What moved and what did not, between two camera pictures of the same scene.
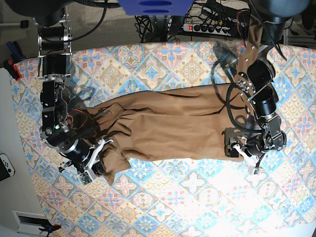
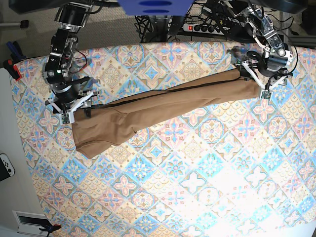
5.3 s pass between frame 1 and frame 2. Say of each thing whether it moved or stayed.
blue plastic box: stayed
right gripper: moved
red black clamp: stayed
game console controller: stayed
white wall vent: stayed
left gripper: moved
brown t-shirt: moved
